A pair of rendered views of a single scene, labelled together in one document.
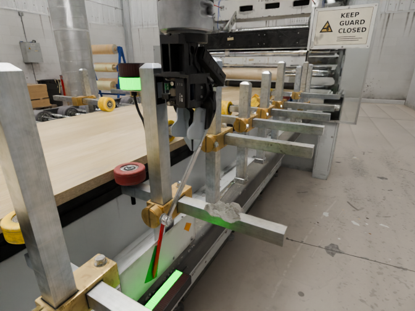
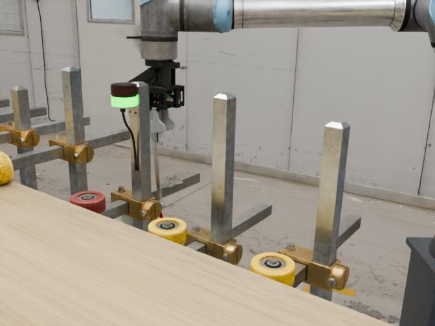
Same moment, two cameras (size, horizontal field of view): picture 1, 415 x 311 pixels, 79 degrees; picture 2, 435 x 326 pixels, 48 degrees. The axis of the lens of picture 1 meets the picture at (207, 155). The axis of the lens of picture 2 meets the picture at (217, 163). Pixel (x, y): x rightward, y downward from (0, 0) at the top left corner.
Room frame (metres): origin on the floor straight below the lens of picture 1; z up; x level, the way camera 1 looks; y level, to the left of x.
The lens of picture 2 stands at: (0.19, 1.22, 1.34)
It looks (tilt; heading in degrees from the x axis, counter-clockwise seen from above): 18 degrees down; 276
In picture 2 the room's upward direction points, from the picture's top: 1 degrees clockwise
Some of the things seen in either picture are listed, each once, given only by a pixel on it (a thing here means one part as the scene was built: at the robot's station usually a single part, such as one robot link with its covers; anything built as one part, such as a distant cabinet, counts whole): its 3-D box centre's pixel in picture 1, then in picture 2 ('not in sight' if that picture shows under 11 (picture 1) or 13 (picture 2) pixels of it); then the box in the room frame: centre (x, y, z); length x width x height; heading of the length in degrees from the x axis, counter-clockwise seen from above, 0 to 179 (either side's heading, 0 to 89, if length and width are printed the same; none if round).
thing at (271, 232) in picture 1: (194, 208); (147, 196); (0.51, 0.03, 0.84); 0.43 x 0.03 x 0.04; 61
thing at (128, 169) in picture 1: (131, 185); (89, 217); (0.61, 0.21, 0.85); 0.08 x 0.08 x 0.11
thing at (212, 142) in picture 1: (216, 138); (71, 150); (0.74, -0.03, 0.95); 0.13 x 0.06 x 0.05; 151
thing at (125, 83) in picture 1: (135, 82); (124, 100); (0.53, 0.15, 1.13); 0.06 x 0.06 x 0.02
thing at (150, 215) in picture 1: (167, 203); (134, 205); (0.53, 0.10, 0.85); 0.13 x 0.06 x 0.05; 151
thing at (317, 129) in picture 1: (254, 121); (24, 132); (0.96, -0.18, 0.95); 0.50 x 0.04 x 0.04; 61
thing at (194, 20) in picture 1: (188, 20); (160, 50); (0.47, 0.03, 1.23); 0.10 x 0.09 x 0.05; 61
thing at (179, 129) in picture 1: (181, 129); (157, 127); (0.47, 0.05, 1.04); 0.06 x 0.03 x 0.09; 151
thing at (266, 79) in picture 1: (262, 124); not in sight; (1.16, -0.26, 0.89); 0.03 x 0.03 x 0.48; 61
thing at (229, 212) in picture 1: (224, 206); (167, 179); (0.47, -0.04, 0.87); 0.09 x 0.07 x 0.02; 61
